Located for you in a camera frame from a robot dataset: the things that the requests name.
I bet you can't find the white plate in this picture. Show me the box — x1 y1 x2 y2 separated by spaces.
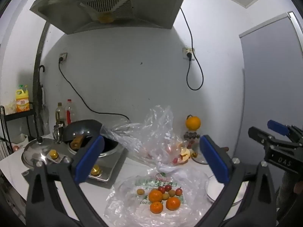
206 175 247 206

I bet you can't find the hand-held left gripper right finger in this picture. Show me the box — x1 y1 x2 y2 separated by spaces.
194 135 278 227

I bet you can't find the black range hood cable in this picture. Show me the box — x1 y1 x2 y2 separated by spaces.
180 7 204 91

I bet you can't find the person's right hand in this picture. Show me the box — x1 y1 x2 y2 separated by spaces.
292 180 303 197

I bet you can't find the red-capped clear bottle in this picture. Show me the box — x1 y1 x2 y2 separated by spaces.
65 99 76 124

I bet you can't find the steel saucepan wooden handle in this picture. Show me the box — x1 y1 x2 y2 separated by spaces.
191 145 230 165

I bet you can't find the orange peel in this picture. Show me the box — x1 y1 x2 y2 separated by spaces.
179 147 193 164

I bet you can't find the stainless gas stove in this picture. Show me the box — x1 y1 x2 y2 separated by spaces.
21 144 128 182

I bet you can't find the tangerine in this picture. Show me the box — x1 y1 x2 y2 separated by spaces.
166 197 181 210
150 201 164 214
148 190 163 202

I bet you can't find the black stove power cable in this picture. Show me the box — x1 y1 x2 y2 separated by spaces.
58 57 130 121

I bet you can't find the grey vertical pipe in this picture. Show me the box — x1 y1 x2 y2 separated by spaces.
33 21 50 138

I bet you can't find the black wok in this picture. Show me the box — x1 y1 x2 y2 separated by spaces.
99 135 125 158

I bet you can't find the black metal rack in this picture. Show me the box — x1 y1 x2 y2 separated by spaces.
0 106 36 156

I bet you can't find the large orange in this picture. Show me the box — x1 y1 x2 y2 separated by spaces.
185 115 201 131

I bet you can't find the green printed plastic bag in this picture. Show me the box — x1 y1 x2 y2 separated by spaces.
104 163 213 227

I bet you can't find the grey refrigerator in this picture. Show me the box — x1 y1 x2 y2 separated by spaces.
239 11 303 152

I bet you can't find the clear crumpled plastic bag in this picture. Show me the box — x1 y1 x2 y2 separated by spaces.
101 105 190 168

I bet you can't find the dark oil bottle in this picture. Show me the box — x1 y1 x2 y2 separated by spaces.
55 102 65 126

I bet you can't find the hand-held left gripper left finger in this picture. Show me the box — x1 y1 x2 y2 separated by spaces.
26 135 112 227

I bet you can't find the clear box of dark fruits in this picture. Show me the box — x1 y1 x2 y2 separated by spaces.
183 131 201 145

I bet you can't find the steel cup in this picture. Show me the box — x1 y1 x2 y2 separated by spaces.
53 124 65 145

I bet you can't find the black frying pan wooden handle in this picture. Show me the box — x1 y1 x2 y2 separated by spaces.
63 119 103 150

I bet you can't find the black umbrella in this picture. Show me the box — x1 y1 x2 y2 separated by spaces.
38 65 49 133

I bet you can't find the yellow detergent bottle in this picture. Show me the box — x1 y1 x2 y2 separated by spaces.
15 85 31 113

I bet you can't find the steel pot lid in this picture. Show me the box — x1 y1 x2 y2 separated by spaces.
21 136 71 168

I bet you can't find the grey range hood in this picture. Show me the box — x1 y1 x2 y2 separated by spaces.
30 0 192 35

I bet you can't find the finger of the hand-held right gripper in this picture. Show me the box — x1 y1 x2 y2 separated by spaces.
267 120 303 145
248 126 288 150

